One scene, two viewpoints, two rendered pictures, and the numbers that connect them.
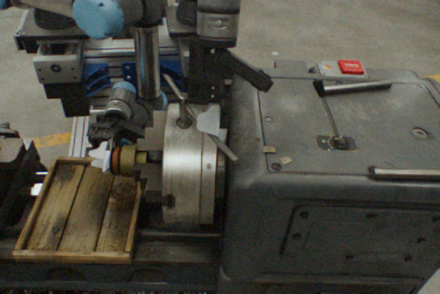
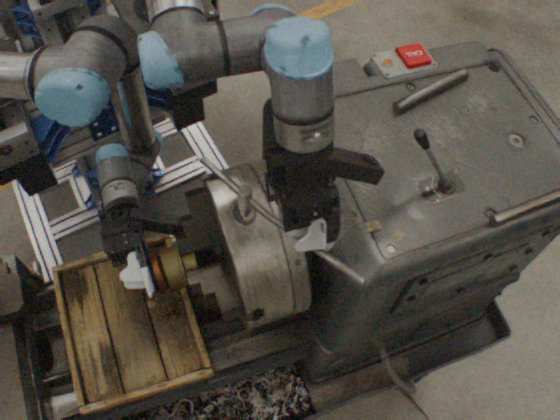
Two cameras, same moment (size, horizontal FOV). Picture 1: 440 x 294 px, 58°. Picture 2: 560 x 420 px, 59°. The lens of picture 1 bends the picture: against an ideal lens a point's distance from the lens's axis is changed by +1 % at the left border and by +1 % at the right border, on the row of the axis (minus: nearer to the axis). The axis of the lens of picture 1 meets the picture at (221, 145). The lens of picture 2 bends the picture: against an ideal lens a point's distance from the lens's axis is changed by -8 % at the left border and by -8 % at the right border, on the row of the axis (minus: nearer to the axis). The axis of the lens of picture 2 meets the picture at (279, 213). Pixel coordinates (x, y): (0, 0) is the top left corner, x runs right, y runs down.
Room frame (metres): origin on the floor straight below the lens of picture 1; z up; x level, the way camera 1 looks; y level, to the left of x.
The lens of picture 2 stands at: (0.26, 0.19, 2.04)
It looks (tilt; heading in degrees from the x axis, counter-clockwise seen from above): 60 degrees down; 340
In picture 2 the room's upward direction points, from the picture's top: 4 degrees clockwise
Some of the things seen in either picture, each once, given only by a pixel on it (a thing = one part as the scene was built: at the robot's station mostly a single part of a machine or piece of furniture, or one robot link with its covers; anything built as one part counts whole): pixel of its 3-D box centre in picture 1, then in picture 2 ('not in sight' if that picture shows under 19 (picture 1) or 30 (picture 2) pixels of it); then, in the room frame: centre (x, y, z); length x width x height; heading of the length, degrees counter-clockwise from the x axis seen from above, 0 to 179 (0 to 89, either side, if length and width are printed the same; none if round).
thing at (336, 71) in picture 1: (339, 76); (402, 68); (0.97, -0.32, 1.23); 0.13 x 0.08 x 0.05; 94
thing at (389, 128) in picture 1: (331, 168); (417, 188); (0.77, -0.31, 1.06); 0.59 x 0.48 x 0.39; 94
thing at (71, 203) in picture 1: (89, 204); (128, 320); (0.70, 0.38, 0.89); 0.36 x 0.30 x 0.04; 4
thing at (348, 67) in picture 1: (350, 67); (413, 56); (0.98, -0.34, 1.26); 0.06 x 0.06 x 0.02; 4
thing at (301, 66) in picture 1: (291, 71); (342, 78); (0.96, -0.18, 1.24); 0.09 x 0.08 x 0.03; 94
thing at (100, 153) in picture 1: (100, 155); (135, 274); (0.71, 0.31, 1.10); 0.09 x 0.06 x 0.03; 3
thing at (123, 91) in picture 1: (122, 100); (114, 171); (0.98, 0.32, 1.08); 0.11 x 0.08 x 0.09; 3
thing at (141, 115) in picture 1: (129, 121); (126, 189); (0.99, 0.32, 0.98); 0.11 x 0.08 x 0.11; 151
